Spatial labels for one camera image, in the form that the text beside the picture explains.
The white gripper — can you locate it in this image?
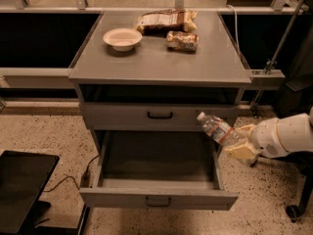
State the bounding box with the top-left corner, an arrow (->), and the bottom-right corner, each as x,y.
224,117 -> 289,165

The clear plastic water bottle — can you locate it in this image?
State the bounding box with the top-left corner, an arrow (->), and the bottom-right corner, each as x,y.
197,112 -> 245,147

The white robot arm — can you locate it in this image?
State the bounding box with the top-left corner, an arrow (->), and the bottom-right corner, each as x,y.
223,110 -> 313,165

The open grey lower drawer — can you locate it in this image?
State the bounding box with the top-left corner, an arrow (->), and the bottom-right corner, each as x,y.
79,131 -> 238,211

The grey drawer cabinet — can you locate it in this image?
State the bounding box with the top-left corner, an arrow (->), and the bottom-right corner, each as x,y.
67,9 -> 253,155

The closed grey upper drawer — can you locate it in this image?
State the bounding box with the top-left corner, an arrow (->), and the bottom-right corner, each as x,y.
79,102 -> 239,131

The small brown snack bag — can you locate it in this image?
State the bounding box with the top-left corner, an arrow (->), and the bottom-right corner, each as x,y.
166,30 -> 199,52

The large brown snack bag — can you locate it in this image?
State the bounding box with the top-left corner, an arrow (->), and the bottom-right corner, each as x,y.
134,9 -> 198,35

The white paper bowl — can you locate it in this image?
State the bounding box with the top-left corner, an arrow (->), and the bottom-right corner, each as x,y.
103,28 -> 142,52

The black monitor panel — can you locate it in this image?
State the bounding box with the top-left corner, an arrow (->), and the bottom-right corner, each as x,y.
0,151 -> 59,235

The white cable on cabinet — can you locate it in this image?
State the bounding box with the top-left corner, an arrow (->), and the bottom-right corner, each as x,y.
226,4 -> 243,58

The black power cable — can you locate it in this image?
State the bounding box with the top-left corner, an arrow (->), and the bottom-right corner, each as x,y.
42,154 -> 101,194

